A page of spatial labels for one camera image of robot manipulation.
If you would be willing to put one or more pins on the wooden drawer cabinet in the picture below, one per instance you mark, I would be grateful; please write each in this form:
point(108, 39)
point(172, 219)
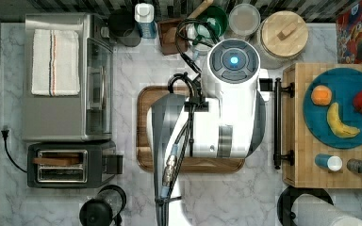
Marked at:
point(297, 138)

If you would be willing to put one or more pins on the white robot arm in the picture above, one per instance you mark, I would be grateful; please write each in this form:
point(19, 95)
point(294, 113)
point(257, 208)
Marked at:
point(218, 114)

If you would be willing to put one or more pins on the wooden cutting board tray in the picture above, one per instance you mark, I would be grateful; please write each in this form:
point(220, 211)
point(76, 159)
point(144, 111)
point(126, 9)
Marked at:
point(147, 97)

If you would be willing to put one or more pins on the silver toaster oven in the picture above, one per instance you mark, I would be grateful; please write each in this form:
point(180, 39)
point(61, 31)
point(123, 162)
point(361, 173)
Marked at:
point(87, 115)

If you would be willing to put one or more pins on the green bowl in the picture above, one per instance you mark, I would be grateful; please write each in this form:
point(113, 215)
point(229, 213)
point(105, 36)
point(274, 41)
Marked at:
point(213, 17)

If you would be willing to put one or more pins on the black mug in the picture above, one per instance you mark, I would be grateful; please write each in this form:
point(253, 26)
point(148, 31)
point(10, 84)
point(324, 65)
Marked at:
point(123, 27)

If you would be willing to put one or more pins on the white blue bottle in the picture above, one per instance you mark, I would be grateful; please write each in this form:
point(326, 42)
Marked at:
point(144, 16)

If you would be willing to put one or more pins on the clear lidded container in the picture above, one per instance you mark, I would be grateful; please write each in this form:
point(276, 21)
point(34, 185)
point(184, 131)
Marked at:
point(244, 19)

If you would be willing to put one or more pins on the glass jar wooden lid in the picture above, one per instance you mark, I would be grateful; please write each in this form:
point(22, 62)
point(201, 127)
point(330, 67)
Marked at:
point(280, 37)

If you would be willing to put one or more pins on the white striped towel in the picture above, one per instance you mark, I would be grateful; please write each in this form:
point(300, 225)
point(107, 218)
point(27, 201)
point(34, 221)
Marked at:
point(55, 63)

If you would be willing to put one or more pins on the black slot toaster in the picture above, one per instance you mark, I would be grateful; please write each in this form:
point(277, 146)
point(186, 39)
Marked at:
point(72, 164)

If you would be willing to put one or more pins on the orange fruit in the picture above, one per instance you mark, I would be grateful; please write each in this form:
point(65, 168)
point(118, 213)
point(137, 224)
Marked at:
point(321, 95)

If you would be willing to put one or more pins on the paper towel roll holder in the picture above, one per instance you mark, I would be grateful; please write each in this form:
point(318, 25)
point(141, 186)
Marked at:
point(311, 207)

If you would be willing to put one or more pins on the yellow banana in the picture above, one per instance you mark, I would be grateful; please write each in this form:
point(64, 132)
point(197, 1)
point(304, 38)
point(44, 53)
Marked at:
point(336, 125)

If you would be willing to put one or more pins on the blue salt shaker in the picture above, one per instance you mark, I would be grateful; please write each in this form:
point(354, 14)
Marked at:
point(329, 162)

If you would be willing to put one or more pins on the blue round plate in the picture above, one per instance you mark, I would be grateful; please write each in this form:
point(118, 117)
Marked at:
point(344, 83)

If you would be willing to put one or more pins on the red cereal box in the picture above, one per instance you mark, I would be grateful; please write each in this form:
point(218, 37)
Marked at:
point(349, 35)

